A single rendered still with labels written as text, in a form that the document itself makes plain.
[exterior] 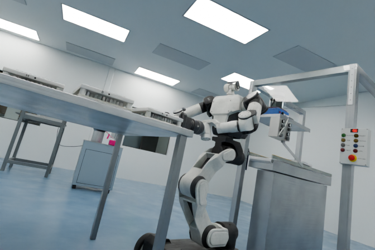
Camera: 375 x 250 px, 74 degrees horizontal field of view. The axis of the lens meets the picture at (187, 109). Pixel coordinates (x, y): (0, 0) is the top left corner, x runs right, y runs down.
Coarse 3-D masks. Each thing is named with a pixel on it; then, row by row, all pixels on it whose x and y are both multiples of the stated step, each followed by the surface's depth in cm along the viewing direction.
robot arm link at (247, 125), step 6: (240, 120) 149; (246, 120) 148; (252, 120) 151; (222, 126) 152; (228, 126) 150; (234, 126) 149; (240, 126) 148; (246, 126) 148; (252, 126) 151; (222, 132) 153; (228, 132) 153; (246, 132) 151
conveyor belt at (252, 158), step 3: (252, 156) 255; (249, 159) 256; (252, 159) 253; (255, 159) 250; (258, 159) 247; (261, 159) 245; (264, 159) 242; (267, 159) 240; (270, 159) 238; (273, 159) 239; (264, 162) 243; (267, 162) 239; (270, 162) 237; (312, 171) 286; (321, 174) 300
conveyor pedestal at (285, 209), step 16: (256, 176) 258; (272, 176) 244; (288, 176) 259; (256, 192) 252; (272, 192) 240; (288, 192) 257; (304, 192) 278; (320, 192) 301; (256, 208) 247; (272, 208) 239; (288, 208) 256; (304, 208) 276; (320, 208) 299; (256, 224) 242; (272, 224) 238; (288, 224) 254; (304, 224) 274; (320, 224) 297; (256, 240) 237; (272, 240) 236; (288, 240) 253; (304, 240) 273; (320, 240) 296
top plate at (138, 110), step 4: (132, 108) 139; (136, 108) 135; (140, 108) 132; (144, 108) 129; (148, 108) 127; (132, 112) 141; (136, 112) 138; (140, 112) 136; (144, 112) 133; (152, 112) 128; (156, 112) 130; (160, 112) 131; (160, 116) 136; (164, 116) 133; (168, 116) 135; (172, 116) 137; (172, 120) 141; (176, 120) 139; (180, 120) 140
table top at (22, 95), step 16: (0, 80) 84; (16, 80) 87; (0, 96) 121; (16, 96) 109; (32, 96) 99; (48, 96) 92; (64, 96) 94; (32, 112) 177; (48, 112) 152; (64, 112) 133; (80, 112) 118; (96, 112) 106; (112, 112) 104; (128, 112) 107; (96, 128) 203; (112, 128) 170; (128, 128) 147; (144, 128) 129; (160, 128) 115; (176, 128) 120
